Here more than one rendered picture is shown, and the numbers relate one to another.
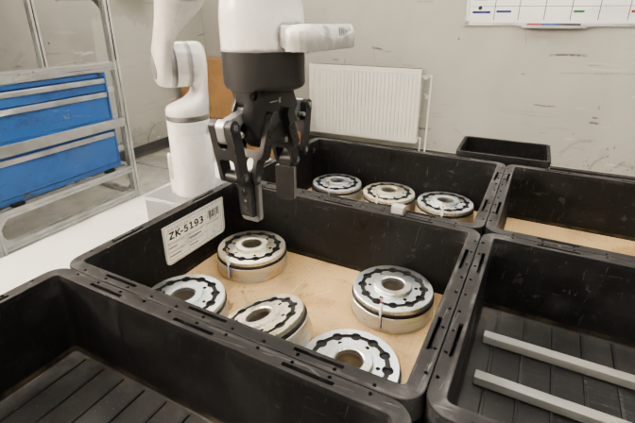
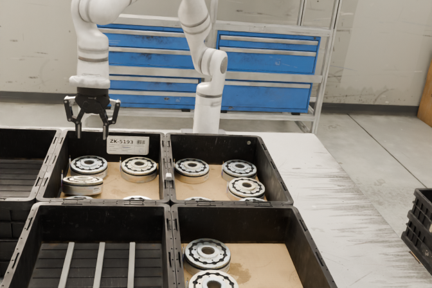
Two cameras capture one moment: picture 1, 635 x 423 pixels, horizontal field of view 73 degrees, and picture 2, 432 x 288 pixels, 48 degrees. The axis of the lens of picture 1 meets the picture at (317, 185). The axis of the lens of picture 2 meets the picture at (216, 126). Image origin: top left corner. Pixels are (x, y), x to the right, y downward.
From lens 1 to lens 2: 1.08 m
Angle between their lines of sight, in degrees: 48
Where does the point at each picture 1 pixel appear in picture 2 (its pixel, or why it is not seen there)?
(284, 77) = (83, 90)
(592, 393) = (117, 279)
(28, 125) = (249, 62)
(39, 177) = (242, 99)
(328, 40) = (81, 83)
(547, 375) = (121, 265)
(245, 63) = not seen: hidden behind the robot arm
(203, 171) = (203, 127)
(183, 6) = (189, 36)
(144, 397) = not seen: hidden behind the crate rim
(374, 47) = not seen: outside the picture
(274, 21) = (81, 72)
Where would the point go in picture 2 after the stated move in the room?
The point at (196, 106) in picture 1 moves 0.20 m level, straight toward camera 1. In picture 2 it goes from (206, 88) to (164, 100)
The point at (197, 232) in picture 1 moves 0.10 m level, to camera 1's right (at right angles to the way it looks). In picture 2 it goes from (127, 146) to (143, 161)
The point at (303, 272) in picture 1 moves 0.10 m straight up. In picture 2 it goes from (144, 188) to (145, 156)
